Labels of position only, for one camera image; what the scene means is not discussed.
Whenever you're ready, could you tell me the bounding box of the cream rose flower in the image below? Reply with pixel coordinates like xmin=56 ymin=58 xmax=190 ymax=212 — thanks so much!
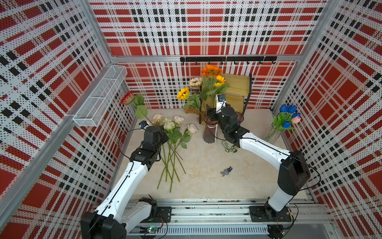
xmin=189 ymin=77 xmax=203 ymax=88

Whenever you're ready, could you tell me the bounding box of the yellow flower back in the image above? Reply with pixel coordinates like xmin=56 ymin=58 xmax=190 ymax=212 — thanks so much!
xmin=177 ymin=87 xmax=204 ymax=119

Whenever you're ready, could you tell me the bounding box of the orange flower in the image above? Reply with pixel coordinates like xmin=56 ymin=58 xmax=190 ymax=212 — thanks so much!
xmin=201 ymin=65 xmax=222 ymax=108

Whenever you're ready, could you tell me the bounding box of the pink tulip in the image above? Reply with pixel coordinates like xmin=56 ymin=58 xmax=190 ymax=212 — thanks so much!
xmin=289 ymin=116 xmax=301 ymax=129

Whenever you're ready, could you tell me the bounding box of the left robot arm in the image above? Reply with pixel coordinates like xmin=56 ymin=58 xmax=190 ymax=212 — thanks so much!
xmin=80 ymin=120 xmax=169 ymax=239

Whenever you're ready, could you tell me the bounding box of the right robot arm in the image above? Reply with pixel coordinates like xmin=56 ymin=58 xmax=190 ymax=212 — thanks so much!
xmin=207 ymin=104 xmax=310 ymax=220

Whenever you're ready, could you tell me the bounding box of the brown ribbed glass vase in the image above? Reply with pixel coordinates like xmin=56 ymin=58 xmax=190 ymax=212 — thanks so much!
xmin=237 ymin=112 xmax=244 ymax=124

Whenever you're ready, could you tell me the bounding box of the pink ribbed glass vase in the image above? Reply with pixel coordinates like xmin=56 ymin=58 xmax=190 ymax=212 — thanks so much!
xmin=203 ymin=116 xmax=218 ymax=144

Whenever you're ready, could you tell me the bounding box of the white rose in pile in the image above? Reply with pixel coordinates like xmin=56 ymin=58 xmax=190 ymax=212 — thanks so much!
xmin=161 ymin=118 xmax=182 ymax=192

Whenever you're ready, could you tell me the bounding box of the pale pink rose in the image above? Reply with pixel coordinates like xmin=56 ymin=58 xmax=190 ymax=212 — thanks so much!
xmin=174 ymin=116 xmax=184 ymax=124

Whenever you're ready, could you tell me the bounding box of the bamboo two-tier shelf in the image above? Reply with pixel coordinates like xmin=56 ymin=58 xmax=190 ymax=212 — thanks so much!
xmin=198 ymin=72 xmax=253 ymax=123

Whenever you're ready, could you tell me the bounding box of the brown teddy bear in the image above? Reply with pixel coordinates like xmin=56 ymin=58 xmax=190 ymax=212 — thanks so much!
xmin=184 ymin=106 xmax=199 ymax=115

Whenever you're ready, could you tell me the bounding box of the clear glass vase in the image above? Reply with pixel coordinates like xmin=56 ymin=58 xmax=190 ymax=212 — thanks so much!
xmin=264 ymin=126 xmax=283 ymax=144

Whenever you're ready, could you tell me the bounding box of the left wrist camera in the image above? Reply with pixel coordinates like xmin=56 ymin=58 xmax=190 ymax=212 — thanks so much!
xmin=139 ymin=120 xmax=150 ymax=130

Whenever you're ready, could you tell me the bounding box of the green keychain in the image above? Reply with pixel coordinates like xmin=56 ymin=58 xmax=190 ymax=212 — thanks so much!
xmin=221 ymin=141 xmax=238 ymax=153

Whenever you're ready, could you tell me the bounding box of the white wire wall basket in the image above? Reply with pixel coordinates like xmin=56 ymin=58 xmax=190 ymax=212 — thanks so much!
xmin=73 ymin=65 xmax=127 ymax=127

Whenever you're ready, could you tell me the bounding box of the black hook rail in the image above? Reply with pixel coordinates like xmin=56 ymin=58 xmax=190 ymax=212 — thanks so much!
xmin=180 ymin=56 xmax=278 ymax=63

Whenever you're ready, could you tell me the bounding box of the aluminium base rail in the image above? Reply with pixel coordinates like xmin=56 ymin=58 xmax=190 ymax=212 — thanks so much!
xmin=86 ymin=198 xmax=338 ymax=237

